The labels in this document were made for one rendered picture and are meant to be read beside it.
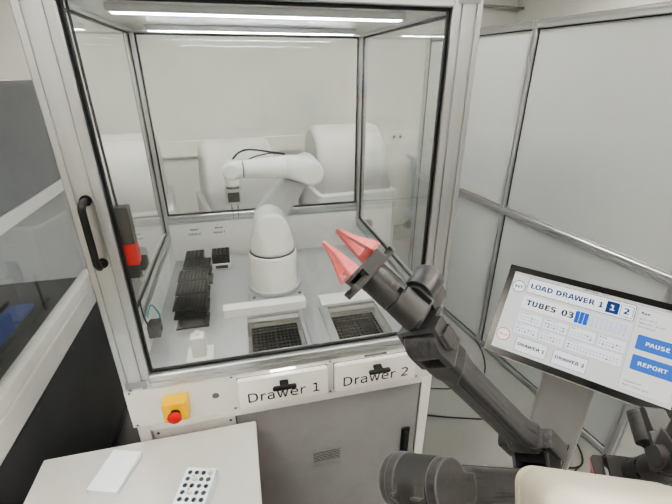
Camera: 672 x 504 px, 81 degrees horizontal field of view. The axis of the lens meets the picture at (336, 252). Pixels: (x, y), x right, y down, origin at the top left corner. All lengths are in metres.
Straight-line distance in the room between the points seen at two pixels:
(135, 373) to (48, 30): 0.88
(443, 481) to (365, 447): 1.11
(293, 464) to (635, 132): 1.95
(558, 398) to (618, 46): 1.50
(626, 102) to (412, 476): 1.89
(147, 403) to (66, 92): 0.88
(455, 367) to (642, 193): 1.59
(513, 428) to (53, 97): 1.15
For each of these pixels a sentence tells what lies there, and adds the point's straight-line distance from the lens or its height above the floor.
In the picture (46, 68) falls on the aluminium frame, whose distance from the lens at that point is 1.08.
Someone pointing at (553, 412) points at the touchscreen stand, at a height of 0.73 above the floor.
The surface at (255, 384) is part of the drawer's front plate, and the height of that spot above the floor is 0.91.
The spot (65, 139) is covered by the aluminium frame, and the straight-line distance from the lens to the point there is 1.09.
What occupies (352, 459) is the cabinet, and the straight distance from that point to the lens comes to 1.75.
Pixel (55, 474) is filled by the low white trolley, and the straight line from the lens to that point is 1.53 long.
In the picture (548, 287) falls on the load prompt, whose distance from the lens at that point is 1.48.
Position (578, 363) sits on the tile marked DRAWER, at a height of 1.01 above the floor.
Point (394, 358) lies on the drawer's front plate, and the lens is 1.41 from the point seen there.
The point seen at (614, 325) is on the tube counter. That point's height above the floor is 1.12.
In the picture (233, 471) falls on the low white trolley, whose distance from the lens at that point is 1.34.
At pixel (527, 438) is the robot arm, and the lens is 0.92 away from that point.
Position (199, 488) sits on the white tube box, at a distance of 1.28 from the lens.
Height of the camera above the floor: 1.81
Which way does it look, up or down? 25 degrees down
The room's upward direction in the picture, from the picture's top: straight up
